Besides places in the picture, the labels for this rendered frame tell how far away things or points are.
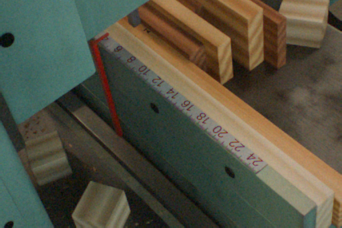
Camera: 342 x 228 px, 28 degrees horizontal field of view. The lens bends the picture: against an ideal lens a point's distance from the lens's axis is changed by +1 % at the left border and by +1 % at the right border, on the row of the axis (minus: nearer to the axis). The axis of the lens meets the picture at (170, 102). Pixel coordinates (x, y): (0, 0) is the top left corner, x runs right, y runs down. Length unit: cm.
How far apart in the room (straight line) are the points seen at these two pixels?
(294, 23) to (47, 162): 29
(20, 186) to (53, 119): 29
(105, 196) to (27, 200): 15
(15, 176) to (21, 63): 8
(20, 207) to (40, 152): 21
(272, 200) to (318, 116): 13
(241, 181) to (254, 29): 16
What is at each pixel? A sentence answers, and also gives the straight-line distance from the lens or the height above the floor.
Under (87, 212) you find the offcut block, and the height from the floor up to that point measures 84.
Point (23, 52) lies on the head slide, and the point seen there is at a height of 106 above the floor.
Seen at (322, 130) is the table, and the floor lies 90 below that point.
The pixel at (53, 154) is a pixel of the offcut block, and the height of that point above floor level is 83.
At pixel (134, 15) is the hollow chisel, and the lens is 66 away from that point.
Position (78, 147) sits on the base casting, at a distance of 78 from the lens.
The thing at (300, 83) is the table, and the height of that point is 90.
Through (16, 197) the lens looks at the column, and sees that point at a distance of 54.
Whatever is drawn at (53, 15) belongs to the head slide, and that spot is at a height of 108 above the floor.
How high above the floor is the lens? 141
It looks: 50 degrees down
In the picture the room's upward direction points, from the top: 11 degrees counter-clockwise
